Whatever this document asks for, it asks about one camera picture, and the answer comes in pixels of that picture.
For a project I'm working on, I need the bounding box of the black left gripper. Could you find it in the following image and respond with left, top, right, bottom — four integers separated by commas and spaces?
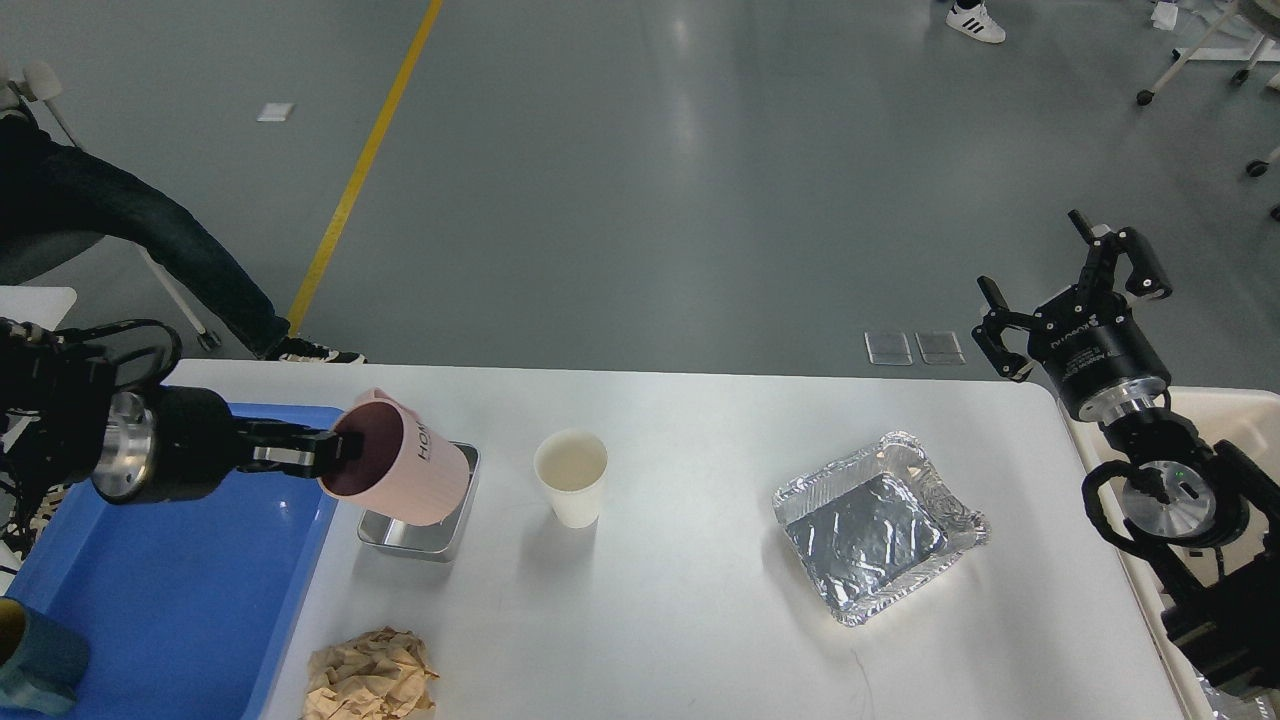
90, 386, 365, 505

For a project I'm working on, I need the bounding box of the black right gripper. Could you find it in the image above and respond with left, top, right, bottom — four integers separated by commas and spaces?
972, 210, 1172, 421

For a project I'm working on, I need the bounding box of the pink mug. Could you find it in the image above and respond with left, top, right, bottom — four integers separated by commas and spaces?
319, 388, 470, 527

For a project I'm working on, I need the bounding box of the stainless steel rectangular container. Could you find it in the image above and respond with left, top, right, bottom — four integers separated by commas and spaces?
356, 442, 480, 564

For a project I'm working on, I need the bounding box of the aluminium foil tray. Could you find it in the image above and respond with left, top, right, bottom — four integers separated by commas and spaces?
771, 430, 991, 626

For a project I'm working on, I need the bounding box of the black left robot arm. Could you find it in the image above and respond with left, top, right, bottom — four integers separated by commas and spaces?
3, 319, 366, 525

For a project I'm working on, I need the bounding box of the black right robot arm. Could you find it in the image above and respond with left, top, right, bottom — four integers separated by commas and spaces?
972, 210, 1279, 700

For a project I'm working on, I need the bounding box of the clear floor plate right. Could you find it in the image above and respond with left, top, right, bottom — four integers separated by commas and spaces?
914, 331, 966, 366

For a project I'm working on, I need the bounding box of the clear floor plate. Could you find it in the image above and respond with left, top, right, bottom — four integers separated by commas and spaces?
864, 331, 914, 366
914, 331, 966, 366

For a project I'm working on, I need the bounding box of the clear floor plate left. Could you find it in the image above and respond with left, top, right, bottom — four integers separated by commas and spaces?
864, 331, 914, 366

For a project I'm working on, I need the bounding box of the blue plastic tray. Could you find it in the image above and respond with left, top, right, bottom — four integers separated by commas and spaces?
0, 404, 351, 720

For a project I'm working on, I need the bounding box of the beige plastic bin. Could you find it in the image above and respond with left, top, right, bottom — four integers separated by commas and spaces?
1117, 387, 1279, 719

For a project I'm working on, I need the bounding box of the crumpled brown paper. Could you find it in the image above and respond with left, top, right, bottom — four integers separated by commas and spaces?
300, 626, 440, 719

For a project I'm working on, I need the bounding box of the white side table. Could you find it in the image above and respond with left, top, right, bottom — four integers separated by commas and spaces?
1, 284, 77, 331

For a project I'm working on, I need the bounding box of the white paper cup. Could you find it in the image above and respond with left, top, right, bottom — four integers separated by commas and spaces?
534, 428, 609, 529

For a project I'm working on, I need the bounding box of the person with white sneakers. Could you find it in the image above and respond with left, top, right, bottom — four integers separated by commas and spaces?
945, 1, 1007, 45

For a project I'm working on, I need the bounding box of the white paper by rack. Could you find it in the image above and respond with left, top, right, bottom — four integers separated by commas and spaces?
1149, 0, 1179, 32

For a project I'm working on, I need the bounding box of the white rolling chair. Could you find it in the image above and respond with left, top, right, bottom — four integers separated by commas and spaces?
0, 60, 223, 354

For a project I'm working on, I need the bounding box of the white wheeled rack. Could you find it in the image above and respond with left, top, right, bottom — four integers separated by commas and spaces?
1134, 0, 1280, 222

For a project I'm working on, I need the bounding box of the person in beige sweater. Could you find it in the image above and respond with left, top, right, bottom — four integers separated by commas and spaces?
1, 87, 366, 364

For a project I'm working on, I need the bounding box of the foil tray in bin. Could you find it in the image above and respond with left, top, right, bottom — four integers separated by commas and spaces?
1197, 675, 1279, 719

